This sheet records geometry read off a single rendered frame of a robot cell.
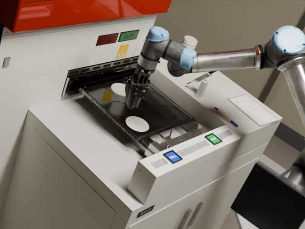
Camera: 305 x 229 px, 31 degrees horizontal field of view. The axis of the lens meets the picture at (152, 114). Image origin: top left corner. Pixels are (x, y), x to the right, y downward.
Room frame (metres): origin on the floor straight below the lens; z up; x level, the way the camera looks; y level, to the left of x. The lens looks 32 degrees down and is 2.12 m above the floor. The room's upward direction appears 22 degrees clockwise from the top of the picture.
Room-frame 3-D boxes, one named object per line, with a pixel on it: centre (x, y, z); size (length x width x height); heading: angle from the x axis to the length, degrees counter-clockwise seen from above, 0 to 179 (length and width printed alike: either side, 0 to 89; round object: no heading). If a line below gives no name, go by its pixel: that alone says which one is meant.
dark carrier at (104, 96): (2.01, 0.08, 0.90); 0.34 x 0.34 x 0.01; 58
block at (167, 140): (1.82, -0.12, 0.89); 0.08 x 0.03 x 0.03; 59
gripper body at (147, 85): (1.83, 0.09, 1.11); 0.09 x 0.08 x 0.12; 13
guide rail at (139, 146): (1.88, 0.09, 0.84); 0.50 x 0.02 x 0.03; 59
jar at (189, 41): (2.50, -0.04, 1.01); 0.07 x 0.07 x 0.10
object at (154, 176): (1.77, -0.20, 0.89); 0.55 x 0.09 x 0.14; 149
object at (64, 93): (2.11, 0.26, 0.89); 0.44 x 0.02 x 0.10; 149
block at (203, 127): (2.03, -0.24, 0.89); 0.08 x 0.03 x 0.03; 59
